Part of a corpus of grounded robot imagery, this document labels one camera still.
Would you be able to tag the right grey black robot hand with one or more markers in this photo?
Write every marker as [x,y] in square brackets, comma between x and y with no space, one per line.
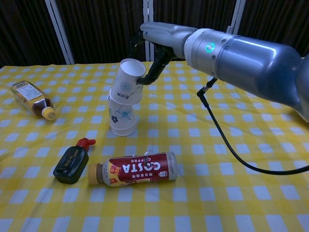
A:
[169,36]

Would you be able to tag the yellow white checked tablecloth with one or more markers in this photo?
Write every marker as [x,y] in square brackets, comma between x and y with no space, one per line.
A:
[169,198]

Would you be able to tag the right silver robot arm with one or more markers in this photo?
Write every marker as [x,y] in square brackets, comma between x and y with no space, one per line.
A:
[253,62]

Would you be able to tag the paper cup with blue flower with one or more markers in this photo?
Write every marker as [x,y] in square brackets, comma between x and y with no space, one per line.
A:
[123,133]

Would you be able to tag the paper cup with marked base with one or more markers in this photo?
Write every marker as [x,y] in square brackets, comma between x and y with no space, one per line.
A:
[122,114]

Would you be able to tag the tea bottle with yellow cap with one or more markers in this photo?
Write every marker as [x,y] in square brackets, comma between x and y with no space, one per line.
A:
[27,94]

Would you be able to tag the paper cup with green print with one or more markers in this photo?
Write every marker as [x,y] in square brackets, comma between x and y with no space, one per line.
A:
[126,84]

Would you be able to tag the red Costa coffee bottle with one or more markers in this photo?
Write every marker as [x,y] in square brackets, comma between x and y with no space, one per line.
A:
[135,168]

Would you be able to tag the black bottle with red cap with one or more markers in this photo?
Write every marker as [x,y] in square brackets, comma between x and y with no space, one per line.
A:
[68,163]

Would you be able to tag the black pleated curtain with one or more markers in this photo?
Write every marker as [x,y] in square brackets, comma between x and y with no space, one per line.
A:
[101,29]

